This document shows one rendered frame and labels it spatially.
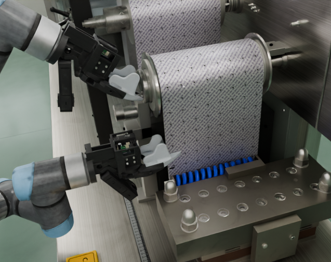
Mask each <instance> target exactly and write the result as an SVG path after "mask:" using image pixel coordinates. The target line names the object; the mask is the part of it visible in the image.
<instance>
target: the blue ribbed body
mask: <svg viewBox="0 0 331 262"><path fill-rule="evenodd" d="M252 161H256V160H253V158H252V157H250V156H249V157H248V159H247V160H246V159H245V158H242V163H241V161H240V160H236V164H235V162H234V161H231V162H230V166H229V163H227V162H226V163H225V164H224V167H223V165H222V164H219V165H218V168H219V169H217V166H216V165H214V166H213V171H212V170H211V168H210V167H207V168H206V170H207V172H205V170H204V169H203V168H201V173H200V174H199V172H198V170H195V171H194V174H195V175H193V174H192V172H188V175H189V176H188V177H187V176H186V174H185V173H183V174H182V178H180V176H179V175H176V180H175V182H176V186H180V185H185V184H189V183H192V182H195V181H199V180H203V179H207V178H212V177H216V176H219V175H223V174H224V169H225V168H227V167H231V166H236V165H240V164H244V163H248V162H252Z"/></svg>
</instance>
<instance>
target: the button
mask: <svg viewBox="0 0 331 262"><path fill-rule="evenodd" d="M66 262H98V255H97V252H96V250H94V251H90V252H87V253H83V254H79V255H75V256H72V257H68V258H66Z"/></svg>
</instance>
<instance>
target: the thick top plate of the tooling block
mask: <svg viewBox="0 0 331 262"><path fill-rule="evenodd" d="M308 157H309V161H308V162H309V166H308V167H306V168H299V167H296V166H295V165H294V164H293V160H294V159H295V157H294V156H293V157H291V158H286V159H282V160H278V161H274V162H270V163H267V164H265V165H266V167H265V171H262V172H258V173H254V174H250V175H246V176H242V177H238V178H234V179H230V180H229V179H228V178H227V177H226V175H225V174H223V175H219V176H216V177H212V178H207V179H203V180H199V181H195V182H192V183H189V184H185V185H180V186H177V188H178V193H179V200H178V201H176V202H174V203H168V202H166V201H165V200H164V198H163V195H164V190H161V191H157V192H155V194H156V202H157V210H158V213H159V215H160V218H161V221H162V223H163V226H164V228H165V231H166V234H167V236H168V239H169V242H170V244H171V247H172V249H173V252H174V255H175V258H176V260H177V262H185V261H189V260H193V259H196V258H199V257H203V256H206V255H209V254H213V253H216V252H219V251H223V250H227V249H229V248H233V247H236V246H239V245H243V244H246V243H249V242H252V237H253V226H255V225H259V224H262V223H265V222H269V221H272V220H276V219H279V218H283V217H286V216H290V215H293V214H297V215H298V216H299V218H300V219H301V225H300V227H303V226H306V225H310V224H313V223H316V222H319V221H322V220H326V219H330V218H331V194H325V193H322V192H320V191H319V190H318V189H317V185H318V183H319V179H320V178H321V177H322V174H323V173H324V172H327V170H326V169H325V168H324V167H323V166H321V165H320V164H319V163H318V162H317V161H316V160H315V159H314V158H313V157H312V156H311V155H310V154H308ZM186 209H191V210H193V211H194V212H195V215H196V217H197V223H198V229H197V230H196V231H195V232H194V233H185V232H183V231H182V230H181V220H182V214H183V212H184V211H185V210H186Z"/></svg>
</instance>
